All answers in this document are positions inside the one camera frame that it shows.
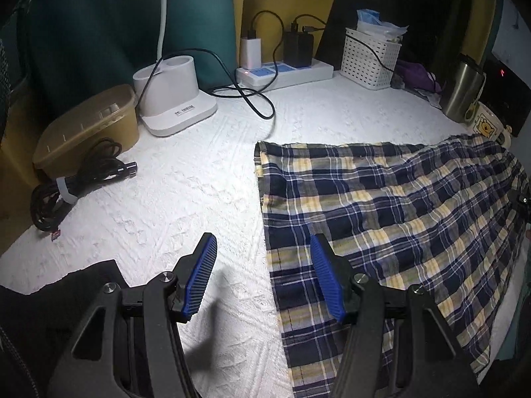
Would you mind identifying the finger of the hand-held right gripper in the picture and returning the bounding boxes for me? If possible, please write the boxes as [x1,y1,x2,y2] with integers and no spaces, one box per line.
[511,188,531,218]

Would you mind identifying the white perforated basket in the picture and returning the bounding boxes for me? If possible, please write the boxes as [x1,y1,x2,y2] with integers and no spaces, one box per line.
[340,27,403,91]

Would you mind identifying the white charger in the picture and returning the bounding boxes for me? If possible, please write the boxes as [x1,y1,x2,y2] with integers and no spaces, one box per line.
[241,29,262,70]

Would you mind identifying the black coiled cable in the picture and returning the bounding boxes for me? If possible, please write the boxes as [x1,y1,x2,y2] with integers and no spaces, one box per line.
[31,139,137,233]

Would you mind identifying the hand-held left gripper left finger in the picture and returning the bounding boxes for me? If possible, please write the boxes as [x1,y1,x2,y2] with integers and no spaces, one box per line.
[47,232,218,398]

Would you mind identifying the plaid pants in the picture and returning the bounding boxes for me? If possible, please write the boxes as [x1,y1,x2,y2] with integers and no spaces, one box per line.
[254,135,531,398]

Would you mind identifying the white knitted tablecloth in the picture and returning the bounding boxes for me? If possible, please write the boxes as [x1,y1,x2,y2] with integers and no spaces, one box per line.
[0,64,519,398]

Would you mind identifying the cream cartoon mug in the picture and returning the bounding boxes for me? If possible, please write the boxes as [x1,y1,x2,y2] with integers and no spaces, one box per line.
[467,101,513,148]

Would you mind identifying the white power strip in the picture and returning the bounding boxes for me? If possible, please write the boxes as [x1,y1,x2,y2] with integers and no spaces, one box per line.
[236,59,335,92]

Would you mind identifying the black lamp cable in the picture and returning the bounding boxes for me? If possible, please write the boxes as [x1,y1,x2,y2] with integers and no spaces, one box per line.
[160,47,276,120]

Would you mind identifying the steel tumbler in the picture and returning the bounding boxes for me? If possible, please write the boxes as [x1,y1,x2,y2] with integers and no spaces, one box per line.
[440,53,487,123]

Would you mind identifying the teal curtain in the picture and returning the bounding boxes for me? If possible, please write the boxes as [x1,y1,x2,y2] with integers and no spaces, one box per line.
[0,0,239,104]

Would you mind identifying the black monitor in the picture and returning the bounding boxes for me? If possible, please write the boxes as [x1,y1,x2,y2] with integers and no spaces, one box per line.
[483,56,531,137]

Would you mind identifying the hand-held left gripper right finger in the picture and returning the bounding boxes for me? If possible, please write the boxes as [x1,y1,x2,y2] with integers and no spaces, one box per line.
[310,233,482,398]

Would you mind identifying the black cable over basket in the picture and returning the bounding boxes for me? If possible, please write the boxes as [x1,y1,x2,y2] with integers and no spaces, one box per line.
[290,13,397,76]

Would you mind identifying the brown lidded plastic container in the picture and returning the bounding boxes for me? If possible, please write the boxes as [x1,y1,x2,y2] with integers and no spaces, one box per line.
[32,84,139,170]

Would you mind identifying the purple cloth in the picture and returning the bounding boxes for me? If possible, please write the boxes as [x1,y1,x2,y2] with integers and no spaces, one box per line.
[394,60,444,94]

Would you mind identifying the black charger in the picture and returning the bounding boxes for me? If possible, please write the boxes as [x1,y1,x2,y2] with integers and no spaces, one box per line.
[284,21,315,68]

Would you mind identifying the white desk lamp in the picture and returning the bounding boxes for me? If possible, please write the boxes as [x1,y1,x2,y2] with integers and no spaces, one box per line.
[133,0,218,137]

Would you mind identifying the black white-charger cable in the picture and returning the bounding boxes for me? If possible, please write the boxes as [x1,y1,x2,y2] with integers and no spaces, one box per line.
[248,9,289,65]

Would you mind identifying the blue plastic packet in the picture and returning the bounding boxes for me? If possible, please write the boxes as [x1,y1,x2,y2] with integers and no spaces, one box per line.
[357,8,409,42]

